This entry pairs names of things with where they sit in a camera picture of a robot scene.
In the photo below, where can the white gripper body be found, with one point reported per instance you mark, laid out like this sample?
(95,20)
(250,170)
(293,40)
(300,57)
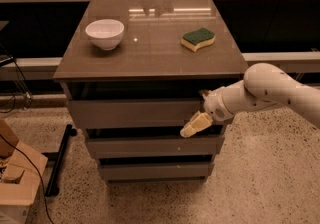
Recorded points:
(214,105)

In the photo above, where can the grey top drawer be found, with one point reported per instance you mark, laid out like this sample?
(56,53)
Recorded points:
(132,113)

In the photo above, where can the grey drawer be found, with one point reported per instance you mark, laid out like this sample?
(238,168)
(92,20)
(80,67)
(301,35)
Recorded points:
(132,113)
(154,147)
(155,171)

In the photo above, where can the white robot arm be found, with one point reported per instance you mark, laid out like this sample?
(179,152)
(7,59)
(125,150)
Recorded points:
(264,86)

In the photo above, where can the grey middle drawer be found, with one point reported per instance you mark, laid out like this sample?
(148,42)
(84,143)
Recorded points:
(154,147)

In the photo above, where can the grey drawer cabinet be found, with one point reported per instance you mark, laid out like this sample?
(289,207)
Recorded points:
(150,63)

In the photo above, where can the grey bottom drawer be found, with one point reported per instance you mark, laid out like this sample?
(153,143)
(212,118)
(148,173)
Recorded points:
(155,171)

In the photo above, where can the green yellow sponge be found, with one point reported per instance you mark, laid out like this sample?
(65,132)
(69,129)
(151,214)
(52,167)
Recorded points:
(198,39)

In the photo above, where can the white ceramic bowl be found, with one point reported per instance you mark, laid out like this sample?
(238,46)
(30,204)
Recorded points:
(106,34)

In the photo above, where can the black metal floor stand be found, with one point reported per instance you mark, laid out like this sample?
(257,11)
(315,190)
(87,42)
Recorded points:
(56,158)

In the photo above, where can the brown cardboard box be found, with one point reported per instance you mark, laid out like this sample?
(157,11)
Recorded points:
(22,168)

